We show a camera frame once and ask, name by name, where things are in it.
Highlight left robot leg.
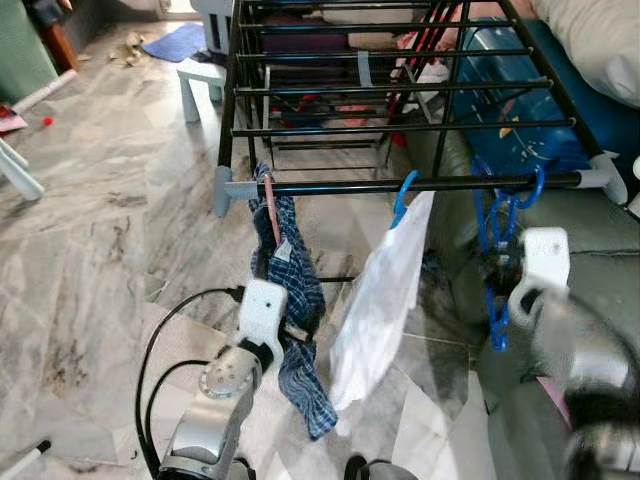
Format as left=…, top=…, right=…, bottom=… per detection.
left=225, top=455, right=257, bottom=480

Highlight robot leg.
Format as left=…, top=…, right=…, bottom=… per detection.
left=225, top=455, right=257, bottom=480
left=345, top=455, right=416, bottom=480

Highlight black metal drying rack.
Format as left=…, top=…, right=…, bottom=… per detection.
left=213, top=0, right=629, bottom=291

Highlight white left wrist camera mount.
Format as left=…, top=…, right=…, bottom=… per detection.
left=238, top=280, right=289, bottom=346

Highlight beige cushion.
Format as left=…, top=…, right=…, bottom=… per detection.
left=530, top=0, right=640, bottom=109

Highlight right robot leg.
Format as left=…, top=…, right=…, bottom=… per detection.
left=345, top=455, right=416, bottom=480

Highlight pink hanger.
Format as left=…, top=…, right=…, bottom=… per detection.
left=262, top=175, right=286, bottom=246

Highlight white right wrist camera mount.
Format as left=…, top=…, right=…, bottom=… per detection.
left=507, top=228, right=571, bottom=326

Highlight blue plaid garment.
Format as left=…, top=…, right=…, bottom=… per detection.
left=250, top=163, right=339, bottom=441

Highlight white rolled tube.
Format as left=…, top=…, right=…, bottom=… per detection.
left=10, top=70, right=79, bottom=113

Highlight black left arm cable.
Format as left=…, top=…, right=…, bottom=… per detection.
left=135, top=287, right=246, bottom=476

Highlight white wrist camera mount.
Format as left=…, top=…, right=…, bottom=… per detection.
left=238, top=280, right=289, bottom=346
left=507, top=228, right=571, bottom=326

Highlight dark green sofa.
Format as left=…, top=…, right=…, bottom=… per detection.
left=430, top=130, right=640, bottom=480

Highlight white garment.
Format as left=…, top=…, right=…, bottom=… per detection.
left=328, top=190, right=436, bottom=411

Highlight blue floor mat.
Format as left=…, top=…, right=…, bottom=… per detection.
left=140, top=22, right=208, bottom=63

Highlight blue plastic hanger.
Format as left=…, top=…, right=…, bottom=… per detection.
left=470, top=160, right=547, bottom=353
left=390, top=170, right=421, bottom=229

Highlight blue patterned plastic cover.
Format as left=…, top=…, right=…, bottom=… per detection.
left=440, top=18, right=640, bottom=181

